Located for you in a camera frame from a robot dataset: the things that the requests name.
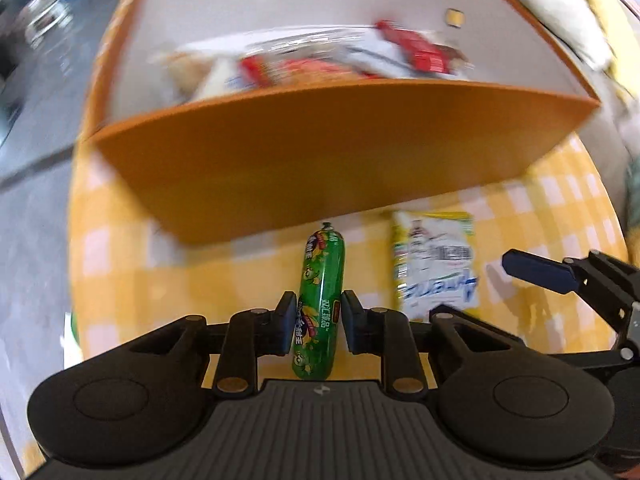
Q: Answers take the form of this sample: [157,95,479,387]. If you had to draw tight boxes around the orange cardboard box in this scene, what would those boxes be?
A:
[82,0,603,247]

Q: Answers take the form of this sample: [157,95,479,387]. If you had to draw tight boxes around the long red snack packet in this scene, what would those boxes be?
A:
[375,20,474,79]

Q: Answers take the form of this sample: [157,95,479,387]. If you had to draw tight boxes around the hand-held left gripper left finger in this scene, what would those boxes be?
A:
[127,290,299,396]

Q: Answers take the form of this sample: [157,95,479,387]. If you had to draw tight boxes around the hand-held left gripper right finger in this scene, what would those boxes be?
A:
[341,290,526,396]

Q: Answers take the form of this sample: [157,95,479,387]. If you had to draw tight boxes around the white cushion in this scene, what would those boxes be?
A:
[495,0,617,72]

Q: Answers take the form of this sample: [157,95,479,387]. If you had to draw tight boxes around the white spicy strip packet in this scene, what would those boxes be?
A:
[150,27,401,82]

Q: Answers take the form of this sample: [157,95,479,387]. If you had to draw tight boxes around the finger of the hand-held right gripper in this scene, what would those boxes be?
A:
[501,248,640,343]

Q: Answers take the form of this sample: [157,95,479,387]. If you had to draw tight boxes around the person's striped clothing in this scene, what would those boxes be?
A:
[624,157,640,233]

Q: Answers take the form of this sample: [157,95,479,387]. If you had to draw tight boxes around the yellow and white snack packet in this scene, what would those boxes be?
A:
[391,210,481,324]

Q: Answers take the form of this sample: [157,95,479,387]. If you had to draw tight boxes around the red fries snack packet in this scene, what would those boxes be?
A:
[240,55,372,89]

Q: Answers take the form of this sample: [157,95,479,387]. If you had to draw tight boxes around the yellow checkered tablecloth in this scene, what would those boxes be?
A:
[65,130,632,476]

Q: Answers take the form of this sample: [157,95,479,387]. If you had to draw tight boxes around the beige sofa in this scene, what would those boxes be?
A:
[575,60,640,191]

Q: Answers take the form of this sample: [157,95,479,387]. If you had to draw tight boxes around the green sausage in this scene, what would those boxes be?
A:
[291,222,347,381]

